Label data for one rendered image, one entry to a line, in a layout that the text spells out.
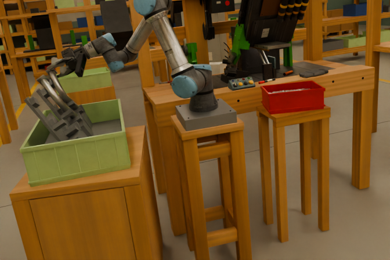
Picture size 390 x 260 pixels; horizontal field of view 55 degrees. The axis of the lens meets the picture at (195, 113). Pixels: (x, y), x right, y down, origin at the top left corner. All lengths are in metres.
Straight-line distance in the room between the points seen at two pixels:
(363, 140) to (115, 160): 1.86
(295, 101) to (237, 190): 0.59
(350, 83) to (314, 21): 0.72
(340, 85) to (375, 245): 1.00
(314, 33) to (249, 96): 1.06
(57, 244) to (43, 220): 0.13
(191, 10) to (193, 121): 1.18
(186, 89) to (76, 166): 0.59
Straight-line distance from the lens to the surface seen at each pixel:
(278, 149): 2.13
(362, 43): 8.22
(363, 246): 2.47
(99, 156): 1.61
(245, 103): 2.33
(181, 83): 1.71
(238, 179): 1.96
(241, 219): 2.08
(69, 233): 1.71
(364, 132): 2.87
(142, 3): 1.75
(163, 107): 2.18
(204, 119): 1.80
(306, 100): 2.14
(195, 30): 2.78
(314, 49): 3.21
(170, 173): 2.33
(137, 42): 2.00
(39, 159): 1.63
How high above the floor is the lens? 1.44
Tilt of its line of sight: 17 degrees down
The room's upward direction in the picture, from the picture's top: 6 degrees counter-clockwise
